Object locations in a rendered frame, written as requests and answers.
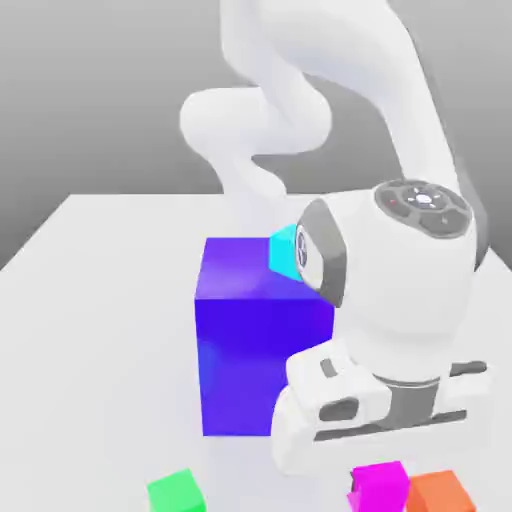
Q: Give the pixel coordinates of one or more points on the small cyan cube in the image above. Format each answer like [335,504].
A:
[282,252]

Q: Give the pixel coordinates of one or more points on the small green cube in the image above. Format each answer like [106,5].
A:
[176,494]

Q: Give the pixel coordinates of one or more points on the large blue box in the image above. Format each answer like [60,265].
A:
[248,352]

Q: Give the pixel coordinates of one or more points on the small orange cube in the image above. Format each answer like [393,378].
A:
[438,494]

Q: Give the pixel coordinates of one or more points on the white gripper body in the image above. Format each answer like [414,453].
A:
[294,444]

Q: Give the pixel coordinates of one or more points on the small magenta cube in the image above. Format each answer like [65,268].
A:
[380,486]

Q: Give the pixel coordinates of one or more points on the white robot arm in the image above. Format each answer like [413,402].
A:
[404,304]

